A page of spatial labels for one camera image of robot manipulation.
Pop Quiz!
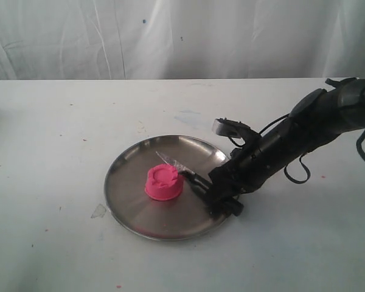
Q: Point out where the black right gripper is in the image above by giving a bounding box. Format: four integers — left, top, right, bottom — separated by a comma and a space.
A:
185, 148, 271, 215

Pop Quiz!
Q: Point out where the black-handled knife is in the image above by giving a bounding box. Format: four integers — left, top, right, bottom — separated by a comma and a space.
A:
156, 151, 196, 185

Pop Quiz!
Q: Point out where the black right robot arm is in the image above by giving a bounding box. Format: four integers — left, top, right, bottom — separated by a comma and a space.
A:
181, 78, 365, 216

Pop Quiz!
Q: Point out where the pink clay piece front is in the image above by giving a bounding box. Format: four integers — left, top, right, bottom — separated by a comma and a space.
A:
145, 164, 184, 201

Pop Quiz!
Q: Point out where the round steel plate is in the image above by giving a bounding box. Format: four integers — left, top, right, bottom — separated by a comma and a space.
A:
104, 135, 228, 240

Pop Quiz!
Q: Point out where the white backdrop curtain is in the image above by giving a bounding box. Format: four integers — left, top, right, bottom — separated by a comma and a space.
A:
0, 1, 365, 80

